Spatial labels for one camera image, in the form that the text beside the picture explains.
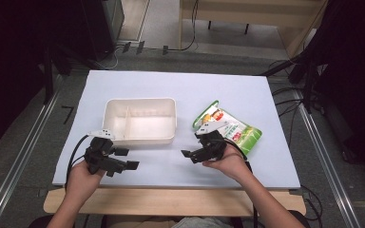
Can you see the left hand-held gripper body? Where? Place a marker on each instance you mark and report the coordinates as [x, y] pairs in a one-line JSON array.
[[99, 156]]

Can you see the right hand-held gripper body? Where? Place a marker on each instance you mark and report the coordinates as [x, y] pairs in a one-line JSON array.
[[210, 146]]

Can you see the person's right hand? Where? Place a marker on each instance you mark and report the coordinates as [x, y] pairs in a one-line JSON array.
[[231, 164]]

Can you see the person's left hand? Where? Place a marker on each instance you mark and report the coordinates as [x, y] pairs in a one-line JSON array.
[[82, 180]]

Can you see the green snack packet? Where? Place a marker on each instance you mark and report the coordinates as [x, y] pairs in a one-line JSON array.
[[240, 134]]

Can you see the white plastic divided container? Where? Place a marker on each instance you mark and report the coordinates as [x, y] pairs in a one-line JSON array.
[[139, 122]]

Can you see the wooden table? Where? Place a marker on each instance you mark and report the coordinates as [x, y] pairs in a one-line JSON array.
[[171, 201]]

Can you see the person's grey clothing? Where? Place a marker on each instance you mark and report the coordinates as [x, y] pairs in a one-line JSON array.
[[202, 223]]

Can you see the black metal stand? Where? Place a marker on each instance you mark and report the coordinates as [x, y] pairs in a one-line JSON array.
[[48, 79], [307, 82]]

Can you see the black curtain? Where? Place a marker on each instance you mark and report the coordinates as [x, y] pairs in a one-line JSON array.
[[12, 63], [355, 79]]

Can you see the dark cabinet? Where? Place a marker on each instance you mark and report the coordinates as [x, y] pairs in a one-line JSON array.
[[103, 25]]

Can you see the light wooden desk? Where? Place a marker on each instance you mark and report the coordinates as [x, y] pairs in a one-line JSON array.
[[253, 9]]

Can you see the metal floor rail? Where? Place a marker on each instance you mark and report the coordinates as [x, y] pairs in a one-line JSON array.
[[22, 152], [326, 158]]

